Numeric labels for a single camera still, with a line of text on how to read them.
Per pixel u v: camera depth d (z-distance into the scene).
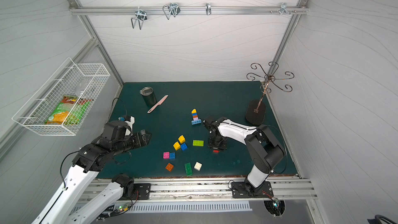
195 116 0.99
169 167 0.80
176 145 0.86
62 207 0.40
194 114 1.01
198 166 0.80
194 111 1.01
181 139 0.90
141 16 0.78
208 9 0.78
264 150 0.46
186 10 0.77
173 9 0.76
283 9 0.76
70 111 0.62
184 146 0.86
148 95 1.01
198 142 0.90
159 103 1.08
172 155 0.84
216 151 0.85
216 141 0.73
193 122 0.98
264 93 1.15
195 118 0.98
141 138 0.63
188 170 0.80
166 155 0.84
